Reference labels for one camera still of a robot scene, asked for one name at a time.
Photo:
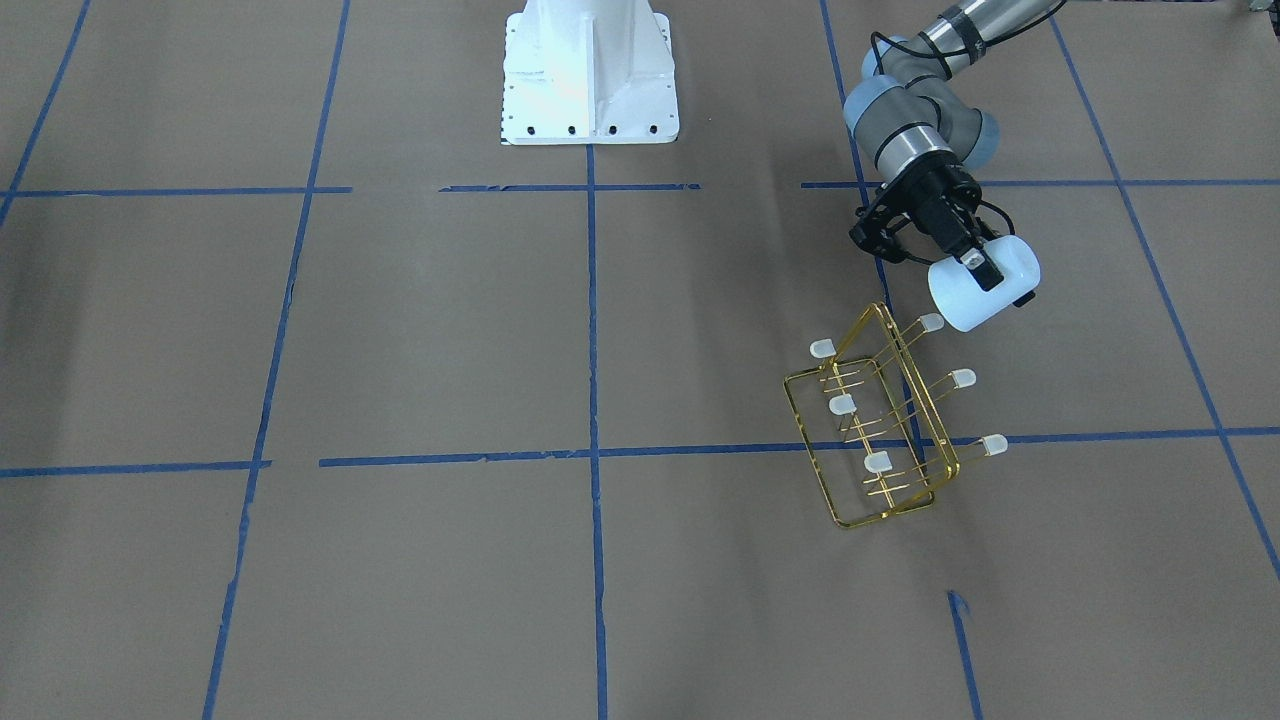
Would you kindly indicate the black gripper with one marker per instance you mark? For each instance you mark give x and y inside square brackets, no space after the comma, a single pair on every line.
[940,207]

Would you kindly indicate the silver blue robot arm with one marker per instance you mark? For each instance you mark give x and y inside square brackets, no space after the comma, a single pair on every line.
[925,141]

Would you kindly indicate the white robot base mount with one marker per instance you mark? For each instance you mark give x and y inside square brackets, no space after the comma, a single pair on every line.
[580,72]

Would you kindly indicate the gold wire cup holder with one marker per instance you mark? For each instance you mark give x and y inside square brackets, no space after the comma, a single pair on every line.
[871,422]

